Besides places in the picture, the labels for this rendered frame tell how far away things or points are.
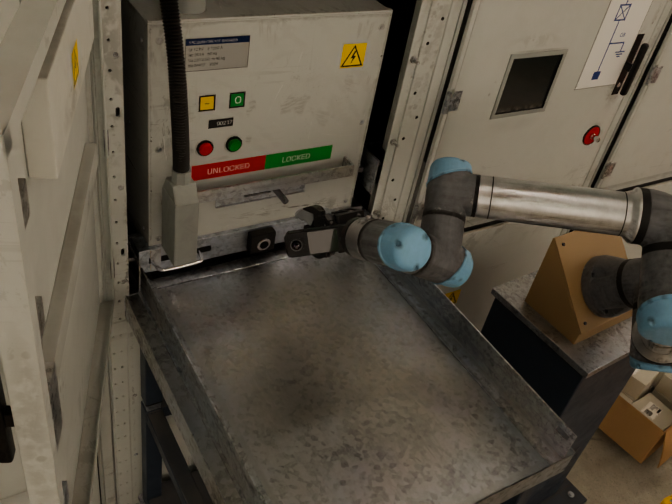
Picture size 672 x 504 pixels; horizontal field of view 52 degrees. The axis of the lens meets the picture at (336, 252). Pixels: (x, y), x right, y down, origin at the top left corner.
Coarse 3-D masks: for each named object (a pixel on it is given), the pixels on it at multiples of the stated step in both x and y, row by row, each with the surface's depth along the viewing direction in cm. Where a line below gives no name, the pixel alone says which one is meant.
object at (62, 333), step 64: (64, 0) 70; (0, 64) 54; (64, 64) 71; (0, 128) 47; (64, 128) 72; (0, 192) 49; (64, 192) 90; (0, 256) 53; (64, 256) 88; (0, 320) 57; (64, 320) 81; (0, 384) 68; (64, 384) 94; (0, 448) 73; (64, 448) 96
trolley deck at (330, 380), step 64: (128, 320) 141; (192, 320) 137; (256, 320) 140; (320, 320) 143; (384, 320) 146; (256, 384) 127; (320, 384) 130; (384, 384) 132; (448, 384) 135; (192, 448) 118; (256, 448) 117; (320, 448) 119; (384, 448) 121; (448, 448) 123; (512, 448) 126
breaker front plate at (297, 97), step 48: (288, 48) 128; (336, 48) 134; (192, 96) 124; (288, 96) 135; (336, 96) 141; (192, 144) 131; (288, 144) 143; (336, 144) 150; (288, 192) 151; (336, 192) 159
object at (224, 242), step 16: (336, 208) 162; (256, 224) 152; (272, 224) 153; (288, 224) 156; (304, 224) 158; (144, 240) 142; (208, 240) 146; (224, 240) 149; (240, 240) 151; (144, 256) 140; (208, 256) 149
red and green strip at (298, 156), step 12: (264, 156) 141; (276, 156) 143; (288, 156) 145; (300, 156) 146; (312, 156) 148; (324, 156) 150; (192, 168) 134; (204, 168) 135; (216, 168) 137; (228, 168) 138; (240, 168) 140; (252, 168) 142; (264, 168) 143
